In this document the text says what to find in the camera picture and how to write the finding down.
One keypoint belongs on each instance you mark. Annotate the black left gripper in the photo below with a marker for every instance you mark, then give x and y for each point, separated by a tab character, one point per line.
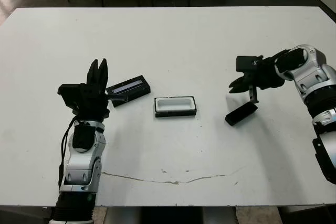
93	103

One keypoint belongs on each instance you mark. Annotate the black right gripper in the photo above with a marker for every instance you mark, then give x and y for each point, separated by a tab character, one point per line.
266	77

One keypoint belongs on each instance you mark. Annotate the black smartphone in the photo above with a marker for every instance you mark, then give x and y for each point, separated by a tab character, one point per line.
241	113

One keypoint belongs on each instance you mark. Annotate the black printed box lid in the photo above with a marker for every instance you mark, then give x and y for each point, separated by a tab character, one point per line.
134	87

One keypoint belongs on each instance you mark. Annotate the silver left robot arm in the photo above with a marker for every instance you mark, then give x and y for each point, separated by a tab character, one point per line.
78	163

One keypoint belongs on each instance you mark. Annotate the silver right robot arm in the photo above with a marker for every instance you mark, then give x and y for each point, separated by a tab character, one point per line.
315	77

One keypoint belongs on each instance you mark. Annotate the black box base white insert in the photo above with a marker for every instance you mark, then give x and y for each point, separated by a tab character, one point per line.
174	103

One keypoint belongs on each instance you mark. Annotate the dark robot torso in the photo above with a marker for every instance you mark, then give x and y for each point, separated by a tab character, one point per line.
170	216

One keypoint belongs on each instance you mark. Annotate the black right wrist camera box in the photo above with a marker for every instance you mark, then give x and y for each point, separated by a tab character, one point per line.
246	64

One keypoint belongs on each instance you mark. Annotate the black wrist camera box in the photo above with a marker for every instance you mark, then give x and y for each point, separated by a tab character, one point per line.
246	64
68	95

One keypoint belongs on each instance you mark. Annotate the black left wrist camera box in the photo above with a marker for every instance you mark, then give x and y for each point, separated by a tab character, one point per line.
68	95

